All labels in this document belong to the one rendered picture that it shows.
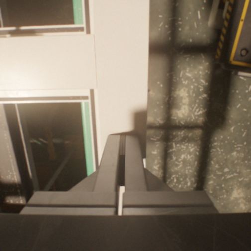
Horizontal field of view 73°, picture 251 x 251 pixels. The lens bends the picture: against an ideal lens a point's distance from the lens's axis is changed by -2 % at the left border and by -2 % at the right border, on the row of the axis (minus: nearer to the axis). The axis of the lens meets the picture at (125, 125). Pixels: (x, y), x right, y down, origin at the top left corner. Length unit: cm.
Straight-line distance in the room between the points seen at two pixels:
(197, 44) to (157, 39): 23
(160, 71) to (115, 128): 96
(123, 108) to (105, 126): 2
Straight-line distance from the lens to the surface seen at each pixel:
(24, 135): 66
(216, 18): 108
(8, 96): 25
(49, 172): 102
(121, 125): 16
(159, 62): 110
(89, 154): 25
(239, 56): 90
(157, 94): 111
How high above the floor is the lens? 108
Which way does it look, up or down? 73 degrees down
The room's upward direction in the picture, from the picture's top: 179 degrees counter-clockwise
